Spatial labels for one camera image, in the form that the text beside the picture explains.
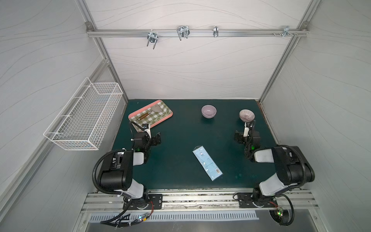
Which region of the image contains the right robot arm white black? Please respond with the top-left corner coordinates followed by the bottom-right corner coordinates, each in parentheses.
top-left (233, 127), bottom-right (315, 208)

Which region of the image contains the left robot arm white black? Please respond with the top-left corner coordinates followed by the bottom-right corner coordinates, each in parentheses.
top-left (92, 131), bottom-right (161, 210)

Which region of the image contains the striped ceramic bowl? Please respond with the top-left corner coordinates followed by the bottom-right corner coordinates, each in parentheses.
top-left (239, 109), bottom-right (255, 122)

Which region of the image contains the pink tray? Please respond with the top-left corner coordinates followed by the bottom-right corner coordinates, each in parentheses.
top-left (128, 100), bottom-right (174, 134)

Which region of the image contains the green checkered cloth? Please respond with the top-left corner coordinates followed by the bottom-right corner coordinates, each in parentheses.
top-left (131, 102), bottom-right (171, 131)

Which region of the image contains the pink bowl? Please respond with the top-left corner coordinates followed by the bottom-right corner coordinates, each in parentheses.
top-left (202, 105), bottom-right (217, 119)

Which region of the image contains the white vent strip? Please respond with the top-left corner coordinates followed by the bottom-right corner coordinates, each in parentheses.
top-left (89, 210), bottom-right (259, 223)

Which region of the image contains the metal u-bolt clamp left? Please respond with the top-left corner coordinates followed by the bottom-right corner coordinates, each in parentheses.
top-left (146, 32), bottom-right (158, 49)

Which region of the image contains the metal u-bolt clamp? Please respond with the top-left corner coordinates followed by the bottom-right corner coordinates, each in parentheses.
top-left (176, 26), bottom-right (190, 40)
top-left (146, 32), bottom-right (158, 49)

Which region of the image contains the metal u-bolt clamp middle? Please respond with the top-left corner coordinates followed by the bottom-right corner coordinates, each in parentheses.
top-left (176, 26), bottom-right (190, 40)

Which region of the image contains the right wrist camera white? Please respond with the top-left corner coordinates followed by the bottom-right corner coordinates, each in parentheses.
top-left (243, 122), bottom-right (250, 137)

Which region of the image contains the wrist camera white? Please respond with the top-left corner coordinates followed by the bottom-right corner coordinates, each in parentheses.
top-left (142, 123), bottom-right (150, 131)
top-left (243, 122), bottom-right (250, 137)

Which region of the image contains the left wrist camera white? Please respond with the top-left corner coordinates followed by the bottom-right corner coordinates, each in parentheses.
top-left (142, 123), bottom-right (150, 131)

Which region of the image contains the wooden handled spatula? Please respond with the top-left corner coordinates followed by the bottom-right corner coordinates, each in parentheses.
top-left (135, 104), bottom-right (162, 122)

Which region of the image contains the left black corrugated cable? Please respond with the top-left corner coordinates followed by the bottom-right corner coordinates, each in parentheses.
top-left (92, 149), bottom-right (128, 195)

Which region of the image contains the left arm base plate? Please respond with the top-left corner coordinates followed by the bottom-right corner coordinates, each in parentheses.
top-left (123, 193), bottom-right (163, 210)

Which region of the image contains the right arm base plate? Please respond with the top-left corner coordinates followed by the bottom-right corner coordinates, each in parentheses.
top-left (233, 192), bottom-right (278, 208)

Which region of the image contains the white wire basket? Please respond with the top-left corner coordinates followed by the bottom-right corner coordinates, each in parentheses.
top-left (43, 77), bottom-right (123, 151)

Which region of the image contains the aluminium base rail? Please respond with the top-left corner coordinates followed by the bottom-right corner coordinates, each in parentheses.
top-left (81, 189), bottom-right (319, 214)

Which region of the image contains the metal bracket clip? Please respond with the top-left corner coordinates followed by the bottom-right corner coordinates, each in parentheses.
top-left (213, 26), bottom-right (219, 38)

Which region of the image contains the aluminium top rail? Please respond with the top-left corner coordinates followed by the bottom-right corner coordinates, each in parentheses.
top-left (87, 28), bottom-right (310, 38)

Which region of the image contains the metal bracket right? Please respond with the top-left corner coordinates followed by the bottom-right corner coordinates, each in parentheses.
top-left (273, 26), bottom-right (298, 38)

